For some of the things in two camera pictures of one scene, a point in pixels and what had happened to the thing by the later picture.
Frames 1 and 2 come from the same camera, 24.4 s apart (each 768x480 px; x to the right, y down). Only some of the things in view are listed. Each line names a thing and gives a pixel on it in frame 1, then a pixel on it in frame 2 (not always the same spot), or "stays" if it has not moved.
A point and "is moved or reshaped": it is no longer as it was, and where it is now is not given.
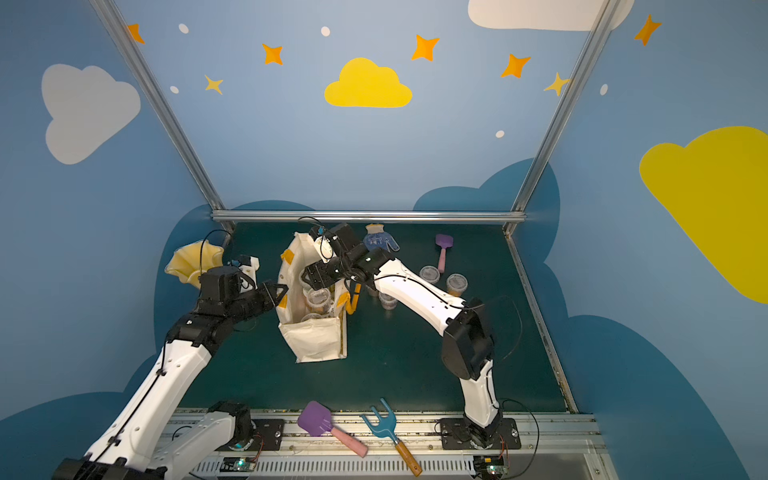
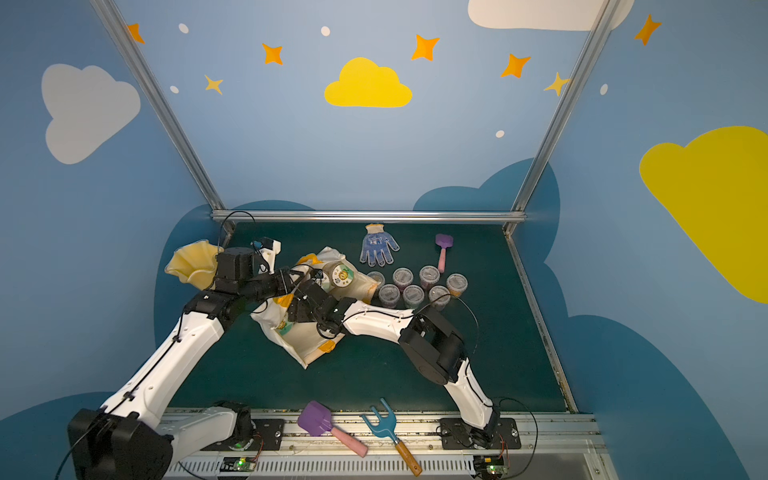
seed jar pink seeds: [429, 274] stays
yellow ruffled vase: [186, 261] stays
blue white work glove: [377, 238] stays
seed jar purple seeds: [387, 302] is moved or reshaped
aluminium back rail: [371, 215] stays
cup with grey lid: [456, 284] stays
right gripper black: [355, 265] -> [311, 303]
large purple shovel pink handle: [316, 420] stays
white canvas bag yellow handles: [309, 338] is moved or reshaped
